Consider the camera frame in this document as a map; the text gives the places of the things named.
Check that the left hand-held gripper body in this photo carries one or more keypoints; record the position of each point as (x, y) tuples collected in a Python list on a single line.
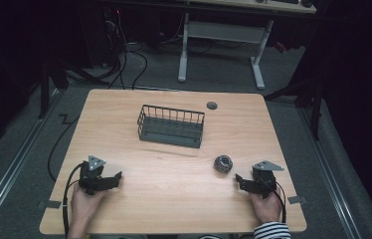
[(91, 177)]

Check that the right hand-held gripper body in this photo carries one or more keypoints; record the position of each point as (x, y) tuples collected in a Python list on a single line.
[(262, 181)]

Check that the steel wool scouring ball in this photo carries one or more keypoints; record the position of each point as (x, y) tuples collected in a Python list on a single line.
[(223, 164)]

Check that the person's right hand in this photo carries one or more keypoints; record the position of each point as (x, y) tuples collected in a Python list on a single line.
[(267, 207)]

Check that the person's left hand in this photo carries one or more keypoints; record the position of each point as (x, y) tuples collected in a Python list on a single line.
[(86, 205)]

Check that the grey tape piece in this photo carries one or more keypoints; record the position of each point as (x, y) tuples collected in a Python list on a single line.
[(52, 204), (296, 199)]

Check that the black metal stand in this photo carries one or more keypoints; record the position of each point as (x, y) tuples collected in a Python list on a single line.
[(44, 89), (315, 99)]

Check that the white-framed wooden desk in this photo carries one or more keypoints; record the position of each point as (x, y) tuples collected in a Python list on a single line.
[(223, 31)]

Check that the black keyboard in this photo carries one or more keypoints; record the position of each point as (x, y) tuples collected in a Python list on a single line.
[(285, 1)]

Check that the black computer mouse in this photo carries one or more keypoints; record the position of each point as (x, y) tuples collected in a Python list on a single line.
[(307, 3)]

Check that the metal floor rail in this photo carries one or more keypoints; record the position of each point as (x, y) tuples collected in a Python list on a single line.
[(331, 172), (11, 169)]

